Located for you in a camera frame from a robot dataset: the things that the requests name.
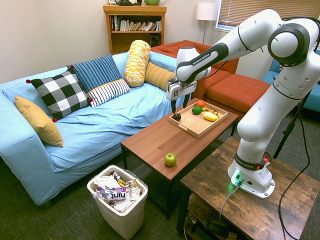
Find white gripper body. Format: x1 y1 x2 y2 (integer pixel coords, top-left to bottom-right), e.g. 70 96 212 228
166 79 197 101

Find green apple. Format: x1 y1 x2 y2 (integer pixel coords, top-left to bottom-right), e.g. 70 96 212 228
164 152 177 168

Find wooden serving tray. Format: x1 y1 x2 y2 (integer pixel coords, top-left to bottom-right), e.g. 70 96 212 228
168 100 229 139

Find mustard striped pillow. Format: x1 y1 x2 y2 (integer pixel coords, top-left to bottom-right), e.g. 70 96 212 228
144 61 177 91

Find yellow lemon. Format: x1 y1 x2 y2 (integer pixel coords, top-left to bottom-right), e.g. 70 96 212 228
202 111 220 122

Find reddish wood coffee table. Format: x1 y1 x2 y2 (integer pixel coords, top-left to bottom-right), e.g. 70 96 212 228
120 97 240 221

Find orange sectional sofa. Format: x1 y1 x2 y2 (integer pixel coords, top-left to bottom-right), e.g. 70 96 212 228
150 39 272 121

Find yellow patterned bolster pillow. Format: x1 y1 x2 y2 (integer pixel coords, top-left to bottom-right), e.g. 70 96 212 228
123 39 152 88

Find small black speaker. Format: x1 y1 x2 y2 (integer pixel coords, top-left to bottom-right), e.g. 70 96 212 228
149 34 161 48

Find white navy striped pillow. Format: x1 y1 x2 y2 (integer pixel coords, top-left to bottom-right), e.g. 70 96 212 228
86 78 131 109

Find light blue sofa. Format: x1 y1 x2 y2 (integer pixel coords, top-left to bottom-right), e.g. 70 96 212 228
0 51 193 206

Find row of books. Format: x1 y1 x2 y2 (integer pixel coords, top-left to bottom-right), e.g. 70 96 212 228
110 15 162 32

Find white shade floor lamp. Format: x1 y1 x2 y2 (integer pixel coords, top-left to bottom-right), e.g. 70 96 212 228
196 2 220 45

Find blue striped pillow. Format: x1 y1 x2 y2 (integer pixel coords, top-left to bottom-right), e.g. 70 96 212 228
66 53 124 94

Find wooden bookshelf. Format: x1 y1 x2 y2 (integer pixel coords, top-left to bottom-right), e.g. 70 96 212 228
102 4 167 55

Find wooden window blinds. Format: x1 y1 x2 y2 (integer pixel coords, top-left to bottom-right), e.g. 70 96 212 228
216 0 320 32

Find black object on shelf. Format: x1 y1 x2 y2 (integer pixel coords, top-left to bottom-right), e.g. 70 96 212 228
116 0 143 6

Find black tripod stand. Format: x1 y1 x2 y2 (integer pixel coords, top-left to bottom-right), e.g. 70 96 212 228
272 89 313 160

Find crumpled hint bottle wrapper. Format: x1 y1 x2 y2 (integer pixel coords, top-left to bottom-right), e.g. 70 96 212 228
93 186 141 204

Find black white checkered pillow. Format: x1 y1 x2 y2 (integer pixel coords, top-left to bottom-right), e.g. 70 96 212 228
25 65 94 123

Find white trash bin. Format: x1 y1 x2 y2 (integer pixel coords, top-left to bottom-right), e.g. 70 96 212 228
86 164 149 240

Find teal blue chair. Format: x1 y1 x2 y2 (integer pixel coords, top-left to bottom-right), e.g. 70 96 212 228
262 49 320 113

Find rustic dark wood side table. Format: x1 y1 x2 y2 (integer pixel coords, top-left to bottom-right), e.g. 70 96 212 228
176 136 320 240

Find plain mustard pillow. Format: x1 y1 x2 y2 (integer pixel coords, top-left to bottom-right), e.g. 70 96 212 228
14 95 64 148

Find grey cable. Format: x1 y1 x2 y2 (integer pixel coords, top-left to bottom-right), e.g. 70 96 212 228
218 183 241 222

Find black cable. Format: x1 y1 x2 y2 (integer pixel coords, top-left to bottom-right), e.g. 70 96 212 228
278 99 312 240

